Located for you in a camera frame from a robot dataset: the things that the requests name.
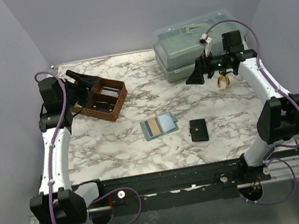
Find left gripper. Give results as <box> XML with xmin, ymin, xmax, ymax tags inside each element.
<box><xmin>57</xmin><ymin>66</ymin><xmax>103</xmax><ymax>110</ymax></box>

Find black card holder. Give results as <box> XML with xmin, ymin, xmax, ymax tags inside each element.
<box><xmin>189</xmin><ymin>118</ymin><xmax>209</xmax><ymax>142</ymax></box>

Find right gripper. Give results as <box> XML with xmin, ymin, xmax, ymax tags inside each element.
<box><xmin>182</xmin><ymin>46</ymin><xmax>234</xmax><ymax>86</ymax></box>

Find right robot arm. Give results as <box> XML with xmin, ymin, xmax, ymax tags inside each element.
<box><xmin>185</xmin><ymin>30</ymin><xmax>299</xmax><ymax>183</ymax></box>

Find tan card in holder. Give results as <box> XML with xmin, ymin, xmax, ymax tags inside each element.
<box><xmin>148</xmin><ymin>117</ymin><xmax>163</xmax><ymax>136</ymax></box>

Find translucent green storage box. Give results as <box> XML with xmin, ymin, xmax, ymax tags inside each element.
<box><xmin>153</xmin><ymin>9</ymin><xmax>248</xmax><ymax>83</ymax></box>

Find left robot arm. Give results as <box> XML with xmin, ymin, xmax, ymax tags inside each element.
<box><xmin>30</xmin><ymin>70</ymin><xmax>107</xmax><ymax>224</ymax></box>

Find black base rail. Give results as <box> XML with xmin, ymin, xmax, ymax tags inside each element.
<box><xmin>72</xmin><ymin>148</ymin><xmax>299</xmax><ymax>223</ymax></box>

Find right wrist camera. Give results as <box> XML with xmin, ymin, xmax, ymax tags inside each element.
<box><xmin>198</xmin><ymin>33</ymin><xmax>213</xmax><ymax>57</ymax></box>

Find yellow handled pliers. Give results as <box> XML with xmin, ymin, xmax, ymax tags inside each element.
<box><xmin>217</xmin><ymin>70</ymin><xmax>230</xmax><ymax>88</ymax></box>

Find woven brown basket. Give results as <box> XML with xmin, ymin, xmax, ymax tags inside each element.
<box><xmin>72</xmin><ymin>75</ymin><xmax>128</xmax><ymax>122</ymax></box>

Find green card holder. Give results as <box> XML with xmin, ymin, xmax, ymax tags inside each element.
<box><xmin>140</xmin><ymin>112</ymin><xmax>179</xmax><ymax>141</ymax></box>

